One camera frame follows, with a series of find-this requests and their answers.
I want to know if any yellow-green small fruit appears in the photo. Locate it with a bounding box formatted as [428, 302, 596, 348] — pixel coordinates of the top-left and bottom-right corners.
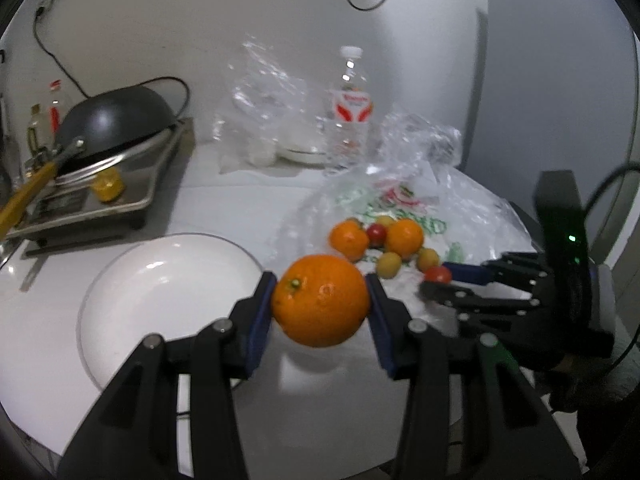
[375, 252, 402, 280]

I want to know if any printed plastic bag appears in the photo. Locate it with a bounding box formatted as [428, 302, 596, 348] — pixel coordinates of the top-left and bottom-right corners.
[276, 159, 536, 311]

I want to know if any small orange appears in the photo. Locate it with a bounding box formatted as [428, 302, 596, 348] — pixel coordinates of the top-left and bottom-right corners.
[328, 218, 370, 262]
[384, 219, 424, 260]

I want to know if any red cherry tomato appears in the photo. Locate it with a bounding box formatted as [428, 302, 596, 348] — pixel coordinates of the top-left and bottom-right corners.
[366, 223, 387, 248]

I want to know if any large orange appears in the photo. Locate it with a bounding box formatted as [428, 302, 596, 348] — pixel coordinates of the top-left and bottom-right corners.
[271, 255, 370, 348]

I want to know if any white round plate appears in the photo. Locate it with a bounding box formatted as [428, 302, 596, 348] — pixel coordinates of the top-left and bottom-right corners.
[76, 233, 262, 390]

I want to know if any crumpled plastic bag right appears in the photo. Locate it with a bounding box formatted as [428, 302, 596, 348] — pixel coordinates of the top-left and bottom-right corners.
[378, 105, 463, 168]

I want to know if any clear water bottle red label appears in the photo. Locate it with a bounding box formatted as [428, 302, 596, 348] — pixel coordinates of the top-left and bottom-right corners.
[326, 46, 373, 174]

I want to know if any steel induction cooker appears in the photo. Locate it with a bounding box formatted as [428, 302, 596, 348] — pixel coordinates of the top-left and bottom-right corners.
[6, 118, 193, 250]

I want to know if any gold cooker knob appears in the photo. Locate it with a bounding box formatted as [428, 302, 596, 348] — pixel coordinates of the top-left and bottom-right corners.
[91, 167, 126, 204]

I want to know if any crumpled clear plastic bag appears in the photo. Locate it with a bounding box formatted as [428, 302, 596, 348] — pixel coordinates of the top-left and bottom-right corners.
[212, 37, 326, 174]

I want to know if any oil bottle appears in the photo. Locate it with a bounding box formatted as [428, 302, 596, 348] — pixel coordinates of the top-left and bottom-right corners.
[27, 103, 53, 156]

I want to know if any black wok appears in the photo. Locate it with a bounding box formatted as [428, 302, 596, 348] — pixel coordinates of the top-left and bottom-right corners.
[1, 86, 177, 236]

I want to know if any black power cable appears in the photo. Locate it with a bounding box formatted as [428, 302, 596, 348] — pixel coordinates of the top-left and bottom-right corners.
[31, 0, 192, 118]

